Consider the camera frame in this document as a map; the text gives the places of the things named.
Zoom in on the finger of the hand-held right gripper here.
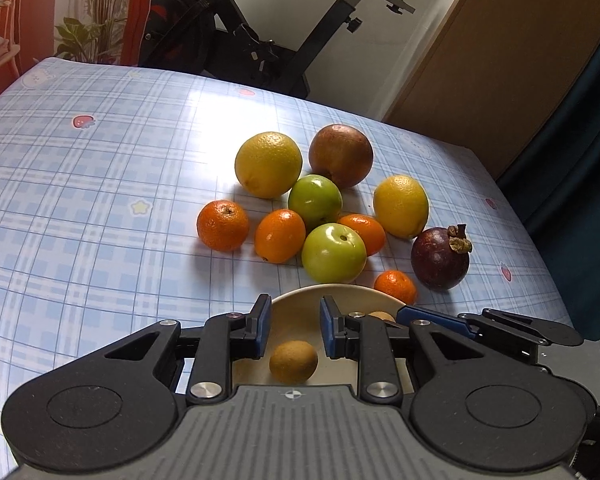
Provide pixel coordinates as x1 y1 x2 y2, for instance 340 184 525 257
396 304 481 344
457 308 584 349

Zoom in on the small orange tangerine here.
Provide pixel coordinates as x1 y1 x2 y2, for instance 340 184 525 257
373 270 419 306

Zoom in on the wall poster with plants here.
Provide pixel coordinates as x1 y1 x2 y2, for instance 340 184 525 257
0 0 154 113

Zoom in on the green apple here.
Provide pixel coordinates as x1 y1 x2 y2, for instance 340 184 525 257
287 174 343 231
301 223 368 284

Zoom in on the blue checked tablecloth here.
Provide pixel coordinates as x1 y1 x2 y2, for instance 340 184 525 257
0 56 576 413

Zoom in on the black exercise bike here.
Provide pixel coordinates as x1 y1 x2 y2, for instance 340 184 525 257
140 0 430 102

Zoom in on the cream ceramic bowl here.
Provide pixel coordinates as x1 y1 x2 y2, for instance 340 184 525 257
231 283 416 396

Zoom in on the yellow lemon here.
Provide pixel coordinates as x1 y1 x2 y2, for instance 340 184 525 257
373 175 430 240

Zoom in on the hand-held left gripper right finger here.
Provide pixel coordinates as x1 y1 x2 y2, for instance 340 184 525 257
319 295 486 406

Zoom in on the dark purple mangosteen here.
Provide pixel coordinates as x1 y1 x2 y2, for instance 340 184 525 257
410 223 474 292

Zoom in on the red-brown apple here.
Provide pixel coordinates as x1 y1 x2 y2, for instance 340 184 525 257
308 124 374 190

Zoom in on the dark blue curtain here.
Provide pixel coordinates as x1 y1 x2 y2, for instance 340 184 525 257
495 10 600 313

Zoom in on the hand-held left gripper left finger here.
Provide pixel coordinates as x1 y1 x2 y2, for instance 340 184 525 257
102 293 273 406

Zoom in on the brown wooden door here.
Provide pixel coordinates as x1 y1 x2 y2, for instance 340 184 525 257
381 0 600 182

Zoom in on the large yellow orange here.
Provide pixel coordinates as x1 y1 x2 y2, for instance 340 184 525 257
234 131 303 199

